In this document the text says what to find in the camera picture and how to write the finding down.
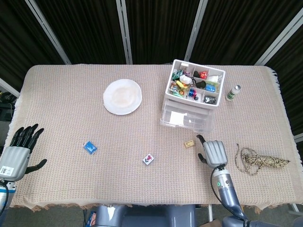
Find grey robot torso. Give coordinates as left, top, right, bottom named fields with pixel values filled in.
left=94, top=204, right=196, bottom=227

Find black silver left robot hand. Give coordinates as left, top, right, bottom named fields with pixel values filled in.
left=0, top=123, right=48, bottom=182

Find black pleated curtain panel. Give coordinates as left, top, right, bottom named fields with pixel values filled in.
left=191, top=0, right=303, bottom=66
left=125, top=0, right=202, bottom=65
left=0, top=0, right=67, bottom=95
left=35, top=0, right=126, bottom=65

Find white paper sheet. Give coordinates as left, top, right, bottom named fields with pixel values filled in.
left=169, top=111, right=187, bottom=126

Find tan braided rope bundle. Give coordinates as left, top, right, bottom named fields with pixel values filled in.
left=235, top=143, right=291, bottom=175

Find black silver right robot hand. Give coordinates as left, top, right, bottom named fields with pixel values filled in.
left=196, top=134, right=229, bottom=168

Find blue printed package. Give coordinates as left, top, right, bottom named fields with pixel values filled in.
left=86, top=210, right=97, bottom=227

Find blue plastic packet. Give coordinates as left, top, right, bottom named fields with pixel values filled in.
left=82, top=141, right=98, bottom=156

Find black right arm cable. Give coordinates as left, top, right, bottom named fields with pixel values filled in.
left=210, top=166, right=247, bottom=224

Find colourful wrapped candies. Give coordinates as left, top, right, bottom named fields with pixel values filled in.
left=168, top=82, right=187, bottom=96

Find white bottle green label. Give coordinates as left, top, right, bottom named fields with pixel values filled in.
left=225, top=84, right=242, bottom=102

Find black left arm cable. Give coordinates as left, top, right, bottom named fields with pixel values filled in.
left=1, top=183, right=10, bottom=213

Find white organizer tray with items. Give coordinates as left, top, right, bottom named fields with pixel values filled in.
left=162, top=59, right=226, bottom=114

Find brown cardboard piece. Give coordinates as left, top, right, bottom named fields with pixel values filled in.
left=203, top=218, right=223, bottom=227

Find white mahjong tile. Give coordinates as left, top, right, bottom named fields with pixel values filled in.
left=142, top=153, right=155, bottom=166

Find black white cable bundle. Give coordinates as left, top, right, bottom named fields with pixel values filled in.
left=203, top=95, right=217, bottom=105

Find white paper plate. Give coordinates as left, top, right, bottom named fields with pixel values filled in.
left=103, top=79, right=143, bottom=116

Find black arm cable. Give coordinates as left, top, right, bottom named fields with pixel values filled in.
left=210, top=166, right=247, bottom=224
left=1, top=183, right=10, bottom=213

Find beige woven tablecloth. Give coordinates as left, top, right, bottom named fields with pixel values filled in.
left=4, top=63, right=303, bottom=212

